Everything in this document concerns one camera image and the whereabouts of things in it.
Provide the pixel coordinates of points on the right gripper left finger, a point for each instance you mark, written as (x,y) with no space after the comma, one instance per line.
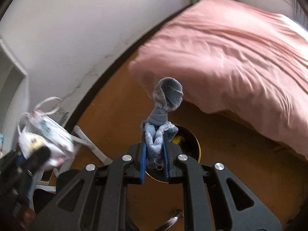
(128,169)

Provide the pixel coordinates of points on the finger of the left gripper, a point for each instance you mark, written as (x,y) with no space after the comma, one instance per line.
(38,159)

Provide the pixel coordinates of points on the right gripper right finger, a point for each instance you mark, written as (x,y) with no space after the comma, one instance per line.
(185,170)

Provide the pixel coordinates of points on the grey blue knotted sock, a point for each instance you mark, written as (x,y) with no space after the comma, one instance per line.
(167,97)

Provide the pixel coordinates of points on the yellow plastic tube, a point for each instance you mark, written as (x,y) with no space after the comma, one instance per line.
(177,140)

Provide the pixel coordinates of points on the black round trash bin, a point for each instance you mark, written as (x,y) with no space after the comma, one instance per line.
(190,146)

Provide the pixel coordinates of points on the chrome chair base leg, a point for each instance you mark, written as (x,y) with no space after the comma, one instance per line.
(171,222)

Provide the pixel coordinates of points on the white desk shelf unit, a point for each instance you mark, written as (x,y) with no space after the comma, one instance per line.
(14,97)

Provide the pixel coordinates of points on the pink bed sheet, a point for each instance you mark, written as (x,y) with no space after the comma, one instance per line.
(231,56)

